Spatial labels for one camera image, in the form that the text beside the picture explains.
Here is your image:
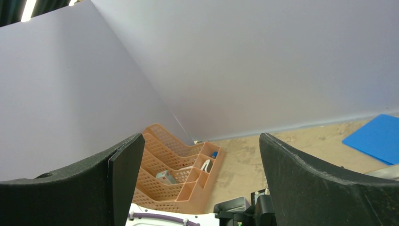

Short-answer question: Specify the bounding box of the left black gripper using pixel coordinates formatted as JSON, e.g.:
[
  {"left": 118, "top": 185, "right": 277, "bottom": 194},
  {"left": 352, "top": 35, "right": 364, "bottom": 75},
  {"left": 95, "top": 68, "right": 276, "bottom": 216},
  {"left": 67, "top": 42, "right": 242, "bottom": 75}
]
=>
[{"left": 213, "top": 188, "right": 277, "bottom": 226}]

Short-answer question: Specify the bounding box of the orange plastic file rack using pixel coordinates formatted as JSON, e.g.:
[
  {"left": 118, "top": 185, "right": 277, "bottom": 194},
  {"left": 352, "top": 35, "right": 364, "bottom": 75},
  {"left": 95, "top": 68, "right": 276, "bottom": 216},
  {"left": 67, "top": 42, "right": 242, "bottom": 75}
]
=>
[{"left": 132, "top": 124, "right": 225, "bottom": 214}]

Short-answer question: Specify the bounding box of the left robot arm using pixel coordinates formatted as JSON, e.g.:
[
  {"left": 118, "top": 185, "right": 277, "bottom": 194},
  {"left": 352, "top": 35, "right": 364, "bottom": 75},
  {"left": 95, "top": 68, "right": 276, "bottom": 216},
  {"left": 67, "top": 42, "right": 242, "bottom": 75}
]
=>
[{"left": 126, "top": 188, "right": 277, "bottom": 226}]

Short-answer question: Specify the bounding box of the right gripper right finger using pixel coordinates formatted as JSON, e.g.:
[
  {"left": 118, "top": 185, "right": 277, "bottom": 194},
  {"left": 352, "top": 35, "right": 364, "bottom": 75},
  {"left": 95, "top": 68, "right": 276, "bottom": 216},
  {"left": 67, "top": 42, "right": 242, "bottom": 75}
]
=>
[{"left": 259, "top": 133, "right": 399, "bottom": 226}]

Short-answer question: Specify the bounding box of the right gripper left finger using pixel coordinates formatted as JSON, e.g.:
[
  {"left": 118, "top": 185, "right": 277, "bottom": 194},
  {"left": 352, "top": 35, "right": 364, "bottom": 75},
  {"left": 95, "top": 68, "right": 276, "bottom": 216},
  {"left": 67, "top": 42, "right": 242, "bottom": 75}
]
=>
[{"left": 0, "top": 133, "right": 145, "bottom": 226}]

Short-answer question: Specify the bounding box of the white label box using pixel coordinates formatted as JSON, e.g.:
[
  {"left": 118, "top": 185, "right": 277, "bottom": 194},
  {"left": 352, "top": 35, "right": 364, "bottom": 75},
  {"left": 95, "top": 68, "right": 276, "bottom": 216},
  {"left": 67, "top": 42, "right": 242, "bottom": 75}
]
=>
[{"left": 155, "top": 170, "right": 177, "bottom": 185}]

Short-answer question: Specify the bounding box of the blue notebook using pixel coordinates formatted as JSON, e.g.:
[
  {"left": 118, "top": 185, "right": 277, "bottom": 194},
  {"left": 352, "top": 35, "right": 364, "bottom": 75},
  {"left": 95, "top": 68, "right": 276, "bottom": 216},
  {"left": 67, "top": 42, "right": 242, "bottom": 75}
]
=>
[{"left": 342, "top": 114, "right": 399, "bottom": 165}]

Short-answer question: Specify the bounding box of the white stapler in rack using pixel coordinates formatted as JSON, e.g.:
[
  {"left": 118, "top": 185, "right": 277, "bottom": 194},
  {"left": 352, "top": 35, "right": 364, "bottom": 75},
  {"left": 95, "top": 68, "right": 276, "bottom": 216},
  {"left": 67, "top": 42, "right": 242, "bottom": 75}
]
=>
[{"left": 200, "top": 159, "right": 213, "bottom": 173}]

